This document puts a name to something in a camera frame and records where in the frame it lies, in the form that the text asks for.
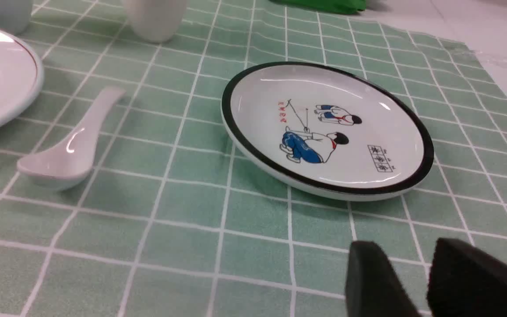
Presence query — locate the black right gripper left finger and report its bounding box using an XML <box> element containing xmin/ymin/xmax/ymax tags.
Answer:
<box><xmin>345</xmin><ymin>240</ymin><xmax>420</xmax><ymax>317</ymax></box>

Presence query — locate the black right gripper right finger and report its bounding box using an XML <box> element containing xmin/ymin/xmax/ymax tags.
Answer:
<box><xmin>426</xmin><ymin>237</ymin><xmax>507</xmax><ymax>317</ymax></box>

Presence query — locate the plain white ceramic spoon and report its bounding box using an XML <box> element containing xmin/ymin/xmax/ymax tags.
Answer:
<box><xmin>17</xmin><ymin>86</ymin><xmax>125</xmax><ymax>191</ymax></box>

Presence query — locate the pale blue ceramic cup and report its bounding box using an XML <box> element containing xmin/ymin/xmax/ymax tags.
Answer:
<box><xmin>0</xmin><ymin>0</ymin><xmax>33</xmax><ymax>35</ymax></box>

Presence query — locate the white plate with cartoon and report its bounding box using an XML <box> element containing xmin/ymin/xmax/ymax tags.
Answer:
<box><xmin>220</xmin><ymin>62</ymin><xmax>434</xmax><ymax>201</ymax></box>

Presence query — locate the green backdrop cloth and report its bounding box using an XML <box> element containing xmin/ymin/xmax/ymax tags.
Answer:
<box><xmin>272</xmin><ymin>0</ymin><xmax>367</xmax><ymax>15</ymax></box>

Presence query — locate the white cup black rim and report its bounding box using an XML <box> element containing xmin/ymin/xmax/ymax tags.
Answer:
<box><xmin>121</xmin><ymin>0</ymin><xmax>188</xmax><ymax>44</ymax></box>

